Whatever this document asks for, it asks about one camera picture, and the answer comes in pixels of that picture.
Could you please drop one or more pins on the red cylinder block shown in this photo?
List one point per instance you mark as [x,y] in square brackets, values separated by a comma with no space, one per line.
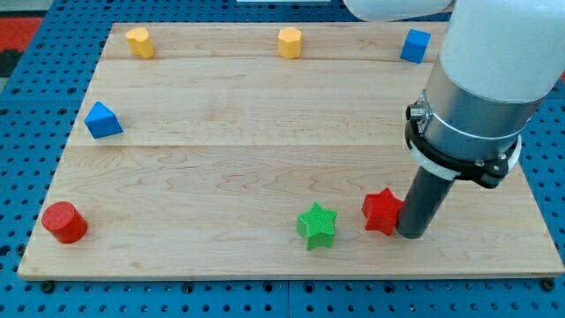
[64,222]

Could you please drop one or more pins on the yellow heart block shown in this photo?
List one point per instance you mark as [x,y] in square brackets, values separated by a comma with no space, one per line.
[140,42]

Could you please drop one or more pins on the light wooden board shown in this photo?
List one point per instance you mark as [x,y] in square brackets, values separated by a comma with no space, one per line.
[225,143]

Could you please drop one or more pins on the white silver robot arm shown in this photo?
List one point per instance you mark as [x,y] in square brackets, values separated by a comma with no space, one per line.
[497,63]

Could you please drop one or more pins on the green star block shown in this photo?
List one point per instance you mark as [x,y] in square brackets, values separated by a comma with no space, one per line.
[317,227]

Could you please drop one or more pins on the blue cube block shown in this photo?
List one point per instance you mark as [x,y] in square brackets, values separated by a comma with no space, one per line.
[415,46]

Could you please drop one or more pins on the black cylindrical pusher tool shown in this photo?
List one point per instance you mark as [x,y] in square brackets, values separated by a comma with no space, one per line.
[422,201]

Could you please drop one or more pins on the yellow hexagon block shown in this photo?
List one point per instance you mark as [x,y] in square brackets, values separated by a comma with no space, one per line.
[289,42]

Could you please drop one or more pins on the blue triangle block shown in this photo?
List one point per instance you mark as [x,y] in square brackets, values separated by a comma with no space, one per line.
[102,122]

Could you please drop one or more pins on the red star block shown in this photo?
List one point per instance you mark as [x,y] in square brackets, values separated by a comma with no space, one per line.
[381,211]

